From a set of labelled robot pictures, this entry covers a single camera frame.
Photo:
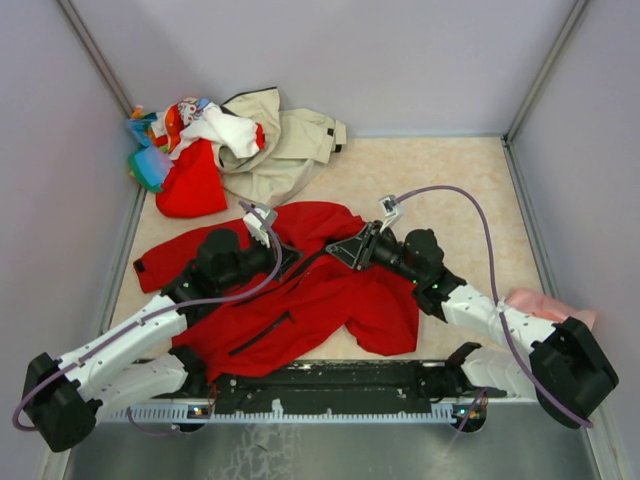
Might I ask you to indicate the white printed shirt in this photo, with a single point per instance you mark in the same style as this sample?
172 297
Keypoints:
194 119

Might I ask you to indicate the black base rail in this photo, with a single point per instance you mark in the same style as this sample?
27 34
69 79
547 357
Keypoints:
336 387

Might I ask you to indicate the red cloth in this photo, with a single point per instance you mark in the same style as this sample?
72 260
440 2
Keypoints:
193 186

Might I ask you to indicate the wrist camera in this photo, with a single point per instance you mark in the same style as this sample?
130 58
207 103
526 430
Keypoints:
258 220
393 210

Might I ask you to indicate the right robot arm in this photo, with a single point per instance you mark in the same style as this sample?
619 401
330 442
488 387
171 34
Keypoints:
558 364

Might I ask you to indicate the red zip jacket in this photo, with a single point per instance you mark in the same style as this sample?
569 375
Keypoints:
319 295

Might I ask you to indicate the beige jacket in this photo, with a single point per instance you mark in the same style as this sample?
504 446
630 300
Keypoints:
298 144

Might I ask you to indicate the colourful striped cloth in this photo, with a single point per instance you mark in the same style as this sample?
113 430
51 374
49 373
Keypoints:
149 165

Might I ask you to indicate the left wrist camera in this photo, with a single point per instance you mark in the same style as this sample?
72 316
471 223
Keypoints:
258 220

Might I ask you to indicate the pink cloth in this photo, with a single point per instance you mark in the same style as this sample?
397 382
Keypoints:
540 305

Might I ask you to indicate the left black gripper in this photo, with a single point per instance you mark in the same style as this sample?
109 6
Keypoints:
289 256

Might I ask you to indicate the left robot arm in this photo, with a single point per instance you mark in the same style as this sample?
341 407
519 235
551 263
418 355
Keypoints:
65 398

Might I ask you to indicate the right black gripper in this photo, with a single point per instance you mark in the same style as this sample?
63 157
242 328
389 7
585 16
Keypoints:
348 250

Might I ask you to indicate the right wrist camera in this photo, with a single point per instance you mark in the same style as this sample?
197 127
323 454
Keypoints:
393 210

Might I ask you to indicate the aluminium frame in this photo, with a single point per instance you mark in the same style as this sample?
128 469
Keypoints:
520 72

